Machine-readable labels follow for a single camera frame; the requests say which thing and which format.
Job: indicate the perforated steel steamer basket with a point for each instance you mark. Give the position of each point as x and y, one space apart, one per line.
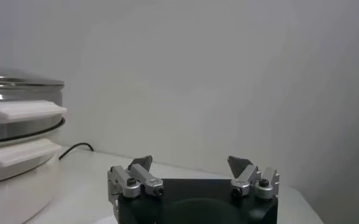
23 111

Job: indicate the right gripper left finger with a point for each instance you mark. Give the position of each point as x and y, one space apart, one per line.
139 178

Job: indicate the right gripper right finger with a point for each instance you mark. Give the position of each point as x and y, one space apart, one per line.
249 179

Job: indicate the round glass lid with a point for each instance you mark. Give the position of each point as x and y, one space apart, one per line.
20 81

